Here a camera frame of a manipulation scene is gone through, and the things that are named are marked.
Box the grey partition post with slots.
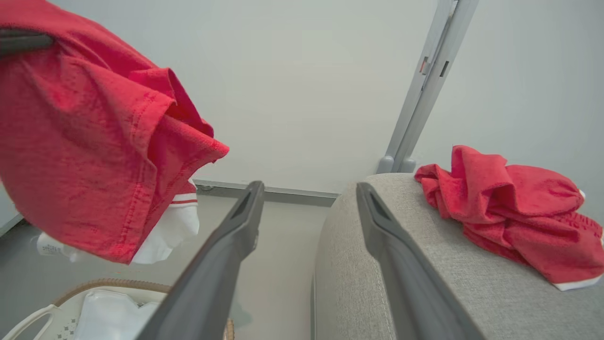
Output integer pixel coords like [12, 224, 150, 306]
[376, 0, 480, 174]

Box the white laundry basket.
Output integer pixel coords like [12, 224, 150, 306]
[0, 278, 235, 340]

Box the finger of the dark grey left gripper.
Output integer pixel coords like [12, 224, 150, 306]
[0, 28, 54, 55]

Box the red shirt with white trim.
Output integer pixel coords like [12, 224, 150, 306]
[0, 0, 231, 265]
[414, 144, 604, 291]

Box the grey partition floor rail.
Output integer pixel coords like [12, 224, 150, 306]
[193, 178, 341, 208]

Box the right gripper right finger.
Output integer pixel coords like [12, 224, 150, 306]
[355, 182, 487, 340]

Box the white cloth basket liner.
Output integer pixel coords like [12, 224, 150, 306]
[73, 289, 164, 340]

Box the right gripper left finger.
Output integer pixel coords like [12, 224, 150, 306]
[134, 180, 266, 340]

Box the grey fabric sofa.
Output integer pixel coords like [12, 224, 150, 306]
[311, 172, 604, 340]

